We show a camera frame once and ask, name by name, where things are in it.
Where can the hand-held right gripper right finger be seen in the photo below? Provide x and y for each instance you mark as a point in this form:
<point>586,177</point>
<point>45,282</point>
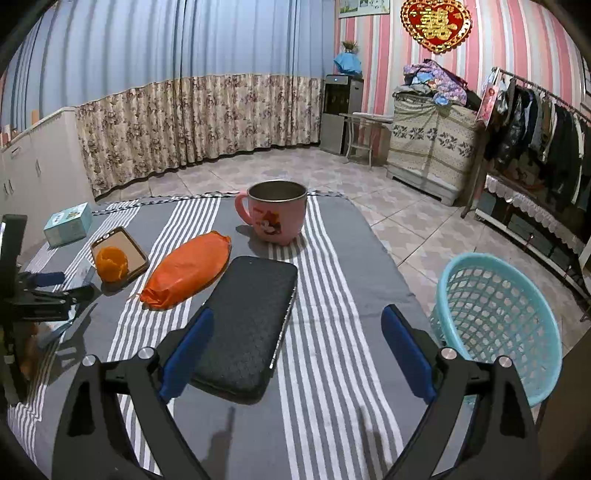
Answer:
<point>408,355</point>

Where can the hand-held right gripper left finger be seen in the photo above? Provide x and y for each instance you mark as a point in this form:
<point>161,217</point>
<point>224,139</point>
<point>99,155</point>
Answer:
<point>184,355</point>

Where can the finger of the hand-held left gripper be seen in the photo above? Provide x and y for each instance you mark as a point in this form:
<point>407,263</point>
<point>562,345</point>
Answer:
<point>46,279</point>
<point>51,302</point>

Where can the black textured power bank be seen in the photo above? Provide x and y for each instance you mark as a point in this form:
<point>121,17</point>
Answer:
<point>249,314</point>

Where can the turquoise plastic mesh basket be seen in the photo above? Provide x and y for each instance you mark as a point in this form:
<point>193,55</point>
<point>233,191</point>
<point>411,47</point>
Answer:
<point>551,360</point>

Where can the teal tissue box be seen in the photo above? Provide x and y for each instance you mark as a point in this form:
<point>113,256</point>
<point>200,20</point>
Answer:
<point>67,226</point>

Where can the small orange plastic cup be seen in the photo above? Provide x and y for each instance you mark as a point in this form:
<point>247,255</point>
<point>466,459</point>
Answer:
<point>111,265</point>

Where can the grey white striped blanket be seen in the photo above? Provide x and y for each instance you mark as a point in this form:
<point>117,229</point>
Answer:
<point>332,323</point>

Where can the orange snack packet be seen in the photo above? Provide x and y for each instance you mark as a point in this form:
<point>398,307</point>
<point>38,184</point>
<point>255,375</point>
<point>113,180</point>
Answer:
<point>189,270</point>

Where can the brown phone case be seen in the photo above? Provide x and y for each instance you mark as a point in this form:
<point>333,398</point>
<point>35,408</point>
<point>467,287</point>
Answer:
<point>134,254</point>

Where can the pink cartoon mug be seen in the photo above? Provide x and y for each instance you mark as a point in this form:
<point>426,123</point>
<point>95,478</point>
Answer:
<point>277,221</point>

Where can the low drawer cabinet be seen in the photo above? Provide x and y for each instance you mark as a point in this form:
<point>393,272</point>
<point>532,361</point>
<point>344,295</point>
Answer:
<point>531,230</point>

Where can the metal clothes rack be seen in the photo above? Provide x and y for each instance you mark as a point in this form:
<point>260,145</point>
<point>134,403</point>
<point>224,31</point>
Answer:
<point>472,184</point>

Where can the white lace cloth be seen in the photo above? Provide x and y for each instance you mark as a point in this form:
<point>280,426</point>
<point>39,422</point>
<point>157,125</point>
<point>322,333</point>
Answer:
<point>521,201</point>

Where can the cloth-covered cabinet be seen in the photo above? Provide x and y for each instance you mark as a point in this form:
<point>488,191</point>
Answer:
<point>429,147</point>

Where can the grey water dispenser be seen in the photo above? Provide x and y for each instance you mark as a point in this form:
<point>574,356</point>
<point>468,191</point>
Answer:
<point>334,134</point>

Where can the small folding table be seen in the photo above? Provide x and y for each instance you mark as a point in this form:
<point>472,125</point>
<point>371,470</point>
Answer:
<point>364,117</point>

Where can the blue and floral curtain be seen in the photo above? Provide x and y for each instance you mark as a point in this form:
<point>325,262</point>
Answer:
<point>184,69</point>

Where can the row of hanging clothes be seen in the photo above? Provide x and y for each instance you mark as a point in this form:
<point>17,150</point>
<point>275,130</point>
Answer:
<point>554,138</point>

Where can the pink gift bag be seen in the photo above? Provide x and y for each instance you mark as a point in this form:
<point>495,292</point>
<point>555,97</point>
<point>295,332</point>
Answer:
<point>488,101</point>

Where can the pile of folded clothes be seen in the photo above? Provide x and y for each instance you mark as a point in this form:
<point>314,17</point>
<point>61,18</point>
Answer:
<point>438,78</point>

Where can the blue cloth bundle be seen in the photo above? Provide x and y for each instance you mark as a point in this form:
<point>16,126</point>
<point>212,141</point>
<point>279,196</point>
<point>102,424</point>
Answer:
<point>348,64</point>

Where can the small green plant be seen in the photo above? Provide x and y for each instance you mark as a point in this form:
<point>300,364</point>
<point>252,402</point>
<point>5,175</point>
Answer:
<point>349,46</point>

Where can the white wall cabinet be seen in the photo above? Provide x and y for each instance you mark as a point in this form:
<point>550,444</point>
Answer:
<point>46,157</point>

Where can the red heart wall decoration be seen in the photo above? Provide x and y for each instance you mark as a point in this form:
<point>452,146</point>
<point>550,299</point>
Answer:
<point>436,23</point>

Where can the landscape wall poster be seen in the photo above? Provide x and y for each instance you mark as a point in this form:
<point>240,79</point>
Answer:
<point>364,7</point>

